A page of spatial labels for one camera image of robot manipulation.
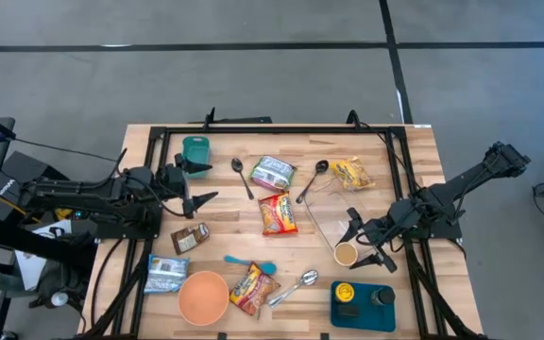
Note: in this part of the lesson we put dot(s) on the red beef ramen packet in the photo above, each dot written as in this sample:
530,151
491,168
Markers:
277,215

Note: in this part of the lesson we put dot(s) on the seasoning jar tan lid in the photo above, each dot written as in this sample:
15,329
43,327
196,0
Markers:
346,254

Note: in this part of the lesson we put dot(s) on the white bottle cap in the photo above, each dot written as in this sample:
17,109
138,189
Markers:
59,298

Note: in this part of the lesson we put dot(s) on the black frame clamp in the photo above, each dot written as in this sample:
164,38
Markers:
222,336
210,117
324,336
353,118

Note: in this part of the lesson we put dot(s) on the white paper sheet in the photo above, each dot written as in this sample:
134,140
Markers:
31,269

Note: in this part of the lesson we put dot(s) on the roast beef ramen packet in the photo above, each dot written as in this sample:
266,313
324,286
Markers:
253,289

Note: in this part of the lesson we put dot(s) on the black spoon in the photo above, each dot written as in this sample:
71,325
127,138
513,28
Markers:
243,178
313,177

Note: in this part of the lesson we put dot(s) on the yellow tape roll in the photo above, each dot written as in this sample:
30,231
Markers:
64,211

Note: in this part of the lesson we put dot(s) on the pink green ramen packet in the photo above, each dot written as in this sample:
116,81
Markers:
272,173

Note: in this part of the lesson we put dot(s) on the orange bowl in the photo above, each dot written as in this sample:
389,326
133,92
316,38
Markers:
203,298

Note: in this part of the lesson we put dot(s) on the teal plastic basket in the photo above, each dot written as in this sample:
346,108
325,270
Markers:
196,151

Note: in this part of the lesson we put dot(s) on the blue white snack packet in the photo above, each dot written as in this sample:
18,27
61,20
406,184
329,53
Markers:
165,274

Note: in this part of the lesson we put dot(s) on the brown snack packet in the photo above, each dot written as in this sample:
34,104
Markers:
189,237

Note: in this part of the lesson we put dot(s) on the silver metal spoon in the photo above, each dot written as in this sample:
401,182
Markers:
295,285

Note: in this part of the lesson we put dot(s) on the small jar yellow lid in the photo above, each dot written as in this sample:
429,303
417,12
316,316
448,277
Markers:
344,292

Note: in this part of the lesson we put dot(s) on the black aluminium table frame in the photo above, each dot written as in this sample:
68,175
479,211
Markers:
277,129

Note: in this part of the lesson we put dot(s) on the dark jar black lid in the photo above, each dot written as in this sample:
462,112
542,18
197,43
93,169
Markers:
383,296

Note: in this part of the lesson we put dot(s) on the teal tray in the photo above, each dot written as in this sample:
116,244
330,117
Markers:
371,321

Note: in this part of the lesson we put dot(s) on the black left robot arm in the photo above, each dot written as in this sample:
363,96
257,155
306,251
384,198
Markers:
88,198

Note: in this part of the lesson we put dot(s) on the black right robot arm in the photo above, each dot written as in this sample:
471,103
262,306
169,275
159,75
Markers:
465,189

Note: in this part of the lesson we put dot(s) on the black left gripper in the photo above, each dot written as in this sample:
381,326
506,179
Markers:
177,181

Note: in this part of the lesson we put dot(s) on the clear plastic container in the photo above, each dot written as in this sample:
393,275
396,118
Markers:
328,212

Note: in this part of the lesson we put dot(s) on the black box white lettering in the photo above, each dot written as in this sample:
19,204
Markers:
12,167

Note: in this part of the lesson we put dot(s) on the yellow ramen packet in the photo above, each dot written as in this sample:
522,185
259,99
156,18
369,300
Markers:
352,174

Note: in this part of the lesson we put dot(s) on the teal spatula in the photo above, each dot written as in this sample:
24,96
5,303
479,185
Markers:
253,264

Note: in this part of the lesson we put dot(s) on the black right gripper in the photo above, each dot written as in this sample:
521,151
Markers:
378,229

